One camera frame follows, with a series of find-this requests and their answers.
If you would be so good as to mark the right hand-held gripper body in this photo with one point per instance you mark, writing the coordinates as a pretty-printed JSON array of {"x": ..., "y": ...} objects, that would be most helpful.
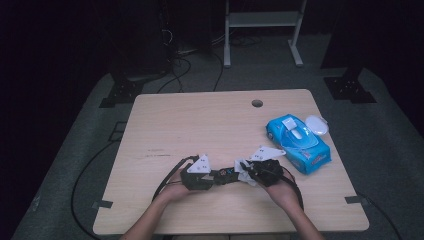
[{"x": 266, "y": 170}]

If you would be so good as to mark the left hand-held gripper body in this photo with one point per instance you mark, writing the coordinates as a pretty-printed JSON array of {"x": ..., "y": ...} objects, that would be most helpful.
[{"x": 196, "y": 176}]

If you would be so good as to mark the white wet wipe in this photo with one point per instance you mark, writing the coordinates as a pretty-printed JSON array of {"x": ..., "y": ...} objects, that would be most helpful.
[{"x": 241, "y": 178}]

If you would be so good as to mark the blue wet wipes packet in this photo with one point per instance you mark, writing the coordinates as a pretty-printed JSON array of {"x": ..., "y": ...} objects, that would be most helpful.
[{"x": 296, "y": 145}]

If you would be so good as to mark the person's left hand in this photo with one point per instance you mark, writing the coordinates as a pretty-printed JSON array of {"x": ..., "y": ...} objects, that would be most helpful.
[{"x": 176, "y": 190}]

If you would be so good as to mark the person's right hand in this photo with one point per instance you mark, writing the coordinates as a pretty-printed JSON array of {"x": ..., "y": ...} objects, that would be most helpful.
[{"x": 283, "y": 193}]

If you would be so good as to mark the white oval lid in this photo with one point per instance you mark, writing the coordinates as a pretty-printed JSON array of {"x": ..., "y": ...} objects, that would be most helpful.
[{"x": 316, "y": 125}]

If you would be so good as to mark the dark tape square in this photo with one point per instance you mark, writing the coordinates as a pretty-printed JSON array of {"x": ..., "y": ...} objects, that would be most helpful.
[{"x": 113, "y": 131}]

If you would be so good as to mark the dark tape strip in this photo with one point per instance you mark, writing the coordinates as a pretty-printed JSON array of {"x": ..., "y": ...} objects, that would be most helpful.
[
  {"x": 102, "y": 204},
  {"x": 356, "y": 200}
]

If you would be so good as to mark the black stand base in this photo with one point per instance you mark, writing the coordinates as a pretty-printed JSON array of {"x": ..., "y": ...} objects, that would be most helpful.
[
  {"x": 350, "y": 90},
  {"x": 121, "y": 93}
]

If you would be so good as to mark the dark equipment rack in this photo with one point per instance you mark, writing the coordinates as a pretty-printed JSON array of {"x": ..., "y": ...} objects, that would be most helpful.
[{"x": 143, "y": 36}]

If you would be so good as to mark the white metal stand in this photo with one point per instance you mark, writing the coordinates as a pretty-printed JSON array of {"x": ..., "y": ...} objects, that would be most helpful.
[{"x": 263, "y": 19}]

